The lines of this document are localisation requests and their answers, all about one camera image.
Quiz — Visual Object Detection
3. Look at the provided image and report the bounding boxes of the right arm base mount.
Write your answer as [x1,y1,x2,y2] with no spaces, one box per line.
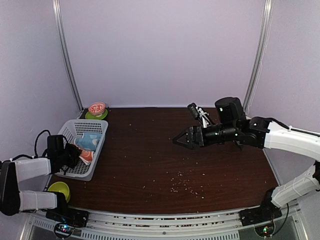
[239,206,283,227]

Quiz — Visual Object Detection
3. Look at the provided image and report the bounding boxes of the beige bunny print towel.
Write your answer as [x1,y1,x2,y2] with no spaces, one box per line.
[79,149,95,165]

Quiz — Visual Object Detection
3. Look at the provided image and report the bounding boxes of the red patterned small bowl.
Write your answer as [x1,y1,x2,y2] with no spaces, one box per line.
[88,102,106,117]

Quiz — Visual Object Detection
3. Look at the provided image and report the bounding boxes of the lime green bowl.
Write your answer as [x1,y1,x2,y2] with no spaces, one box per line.
[47,181,71,203]

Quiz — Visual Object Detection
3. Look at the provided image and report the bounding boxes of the aluminium frame post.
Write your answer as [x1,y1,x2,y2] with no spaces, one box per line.
[52,0,84,112]
[243,0,274,114]

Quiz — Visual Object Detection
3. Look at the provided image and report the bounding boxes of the right aluminium frame post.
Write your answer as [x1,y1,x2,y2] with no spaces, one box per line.
[243,0,274,114]

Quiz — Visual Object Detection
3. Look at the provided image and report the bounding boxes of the left aluminium frame post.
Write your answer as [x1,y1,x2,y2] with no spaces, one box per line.
[52,0,84,112]

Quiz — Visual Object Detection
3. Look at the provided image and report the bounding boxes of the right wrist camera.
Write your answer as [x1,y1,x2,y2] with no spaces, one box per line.
[187,102,216,128]

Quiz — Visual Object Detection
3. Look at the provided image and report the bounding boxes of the front aluminium rail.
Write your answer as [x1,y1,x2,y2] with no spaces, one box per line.
[24,211,303,240]

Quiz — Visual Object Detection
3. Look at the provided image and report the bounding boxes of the green saucer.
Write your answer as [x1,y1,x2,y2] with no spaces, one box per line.
[85,109,108,120]

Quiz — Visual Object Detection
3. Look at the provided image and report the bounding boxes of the white plastic basket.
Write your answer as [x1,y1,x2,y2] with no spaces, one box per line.
[56,119,109,182]

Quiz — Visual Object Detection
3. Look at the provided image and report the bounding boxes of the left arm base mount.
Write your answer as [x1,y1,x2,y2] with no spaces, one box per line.
[45,208,89,228]

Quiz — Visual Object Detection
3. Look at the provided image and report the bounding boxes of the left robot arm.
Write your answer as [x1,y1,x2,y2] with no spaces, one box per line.
[0,134,82,222]

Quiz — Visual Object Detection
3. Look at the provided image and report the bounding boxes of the blue polka dot towel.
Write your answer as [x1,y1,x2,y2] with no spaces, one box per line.
[73,132,102,152]

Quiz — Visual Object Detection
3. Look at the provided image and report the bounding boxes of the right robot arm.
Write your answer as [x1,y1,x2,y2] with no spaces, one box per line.
[172,96,320,221]

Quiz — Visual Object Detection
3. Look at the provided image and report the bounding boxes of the left black cable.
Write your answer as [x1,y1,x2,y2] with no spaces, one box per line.
[9,129,52,162]

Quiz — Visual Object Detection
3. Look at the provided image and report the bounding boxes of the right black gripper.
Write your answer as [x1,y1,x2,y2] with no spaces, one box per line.
[172,122,239,150]

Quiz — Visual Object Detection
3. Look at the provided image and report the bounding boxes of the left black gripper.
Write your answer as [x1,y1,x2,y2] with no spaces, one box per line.
[58,142,82,169]

